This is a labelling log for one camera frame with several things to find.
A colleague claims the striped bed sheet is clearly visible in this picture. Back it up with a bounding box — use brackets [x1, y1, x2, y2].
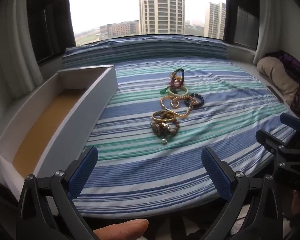
[62, 57, 298, 218]

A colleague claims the slim beige building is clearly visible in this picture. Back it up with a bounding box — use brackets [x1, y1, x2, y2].
[204, 2, 227, 39]

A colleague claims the tall beige building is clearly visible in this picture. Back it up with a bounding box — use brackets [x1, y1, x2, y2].
[139, 0, 185, 34]

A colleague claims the purple cloth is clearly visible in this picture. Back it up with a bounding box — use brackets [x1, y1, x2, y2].
[265, 50, 300, 118]

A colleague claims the beige pillow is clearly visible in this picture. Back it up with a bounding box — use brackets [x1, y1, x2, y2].
[256, 56, 300, 108]

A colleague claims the low brown building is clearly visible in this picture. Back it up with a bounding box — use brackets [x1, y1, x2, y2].
[106, 21, 140, 38]

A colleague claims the white curtain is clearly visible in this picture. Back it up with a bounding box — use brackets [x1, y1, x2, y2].
[0, 0, 43, 98]
[252, 0, 286, 63]

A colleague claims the striped bolster pillow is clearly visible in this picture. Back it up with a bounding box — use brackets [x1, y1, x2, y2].
[62, 36, 228, 68]

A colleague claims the person's left hand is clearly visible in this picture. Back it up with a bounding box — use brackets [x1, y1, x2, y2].
[92, 219, 149, 240]

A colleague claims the white drawer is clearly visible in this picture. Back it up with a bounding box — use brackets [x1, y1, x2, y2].
[0, 64, 118, 188]

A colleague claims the gold bangle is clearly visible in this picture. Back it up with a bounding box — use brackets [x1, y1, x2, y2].
[151, 110, 177, 124]

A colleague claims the green jade bangle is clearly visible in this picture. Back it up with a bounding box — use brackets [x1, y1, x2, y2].
[168, 85, 189, 97]

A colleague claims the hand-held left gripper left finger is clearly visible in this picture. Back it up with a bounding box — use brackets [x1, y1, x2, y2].
[17, 146, 99, 240]

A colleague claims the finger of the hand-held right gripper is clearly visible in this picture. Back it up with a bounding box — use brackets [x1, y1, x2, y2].
[279, 112, 300, 134]
[255, 129, 300, 170]

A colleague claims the dark bead bracelet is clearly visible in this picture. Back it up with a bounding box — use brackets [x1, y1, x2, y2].
[184, 93, 205, 109]

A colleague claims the dark multicolour bead string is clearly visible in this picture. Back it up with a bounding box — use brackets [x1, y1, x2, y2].
[171, 68, 186, 81]

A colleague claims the dark window frame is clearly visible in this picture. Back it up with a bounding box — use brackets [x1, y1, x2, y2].
[225, 0, 260, 50]
[27, 0, 77, 63]

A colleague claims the red bead bracelet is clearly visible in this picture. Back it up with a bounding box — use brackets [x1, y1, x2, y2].
[169, 76, 184, 88]

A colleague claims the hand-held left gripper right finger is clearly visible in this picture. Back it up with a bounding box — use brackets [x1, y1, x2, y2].
[201, 147, 284, 240]

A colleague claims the wooden bead bracelet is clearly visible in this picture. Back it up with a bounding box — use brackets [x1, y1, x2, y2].
[152, 112, 180, 133]

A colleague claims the gold bead necklace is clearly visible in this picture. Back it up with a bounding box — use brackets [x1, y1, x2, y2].
[160, 94, 198, 117]

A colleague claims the metal flower brooch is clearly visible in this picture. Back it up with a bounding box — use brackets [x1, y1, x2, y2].
[151, 122, 171, 136]

